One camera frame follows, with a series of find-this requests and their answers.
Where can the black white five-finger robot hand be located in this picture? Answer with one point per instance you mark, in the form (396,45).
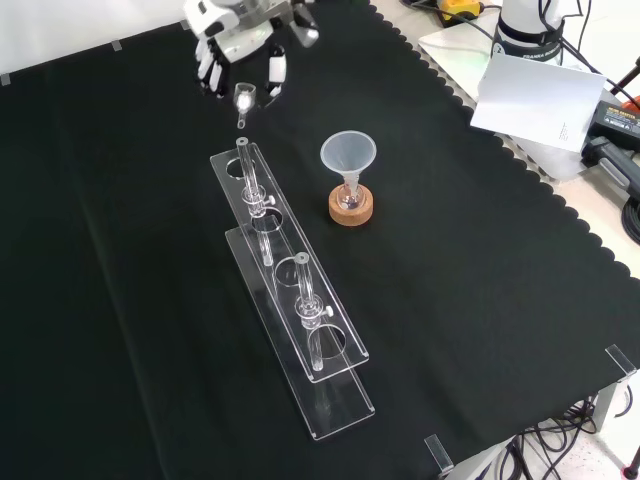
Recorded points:
(235,35)

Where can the translucent plastic funnel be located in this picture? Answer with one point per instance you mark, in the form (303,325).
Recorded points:
(347,150)

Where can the clear round-bottom flask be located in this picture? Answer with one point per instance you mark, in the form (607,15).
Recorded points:
(348,201)

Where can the clear acrylic funnel stand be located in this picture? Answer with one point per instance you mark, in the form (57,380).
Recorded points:
(300,245)

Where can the grey tape strip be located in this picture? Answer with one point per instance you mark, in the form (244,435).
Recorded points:
(116,46)
(4,79)

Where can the pale board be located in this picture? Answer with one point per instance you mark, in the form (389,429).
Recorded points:
(450,50)

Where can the yellow stop button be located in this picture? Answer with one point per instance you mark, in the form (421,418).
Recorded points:
(462,6)

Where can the white paper sheet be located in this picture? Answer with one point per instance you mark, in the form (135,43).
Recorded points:
(535,100)

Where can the black bench cloth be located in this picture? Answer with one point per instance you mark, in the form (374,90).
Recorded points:
(450,300)

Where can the black power adapter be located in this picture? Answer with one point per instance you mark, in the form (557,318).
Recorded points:
(617,120)

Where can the black tripod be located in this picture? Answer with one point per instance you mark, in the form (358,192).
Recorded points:
(625,74)

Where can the grey table leg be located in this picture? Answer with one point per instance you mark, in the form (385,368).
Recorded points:
(607,410)

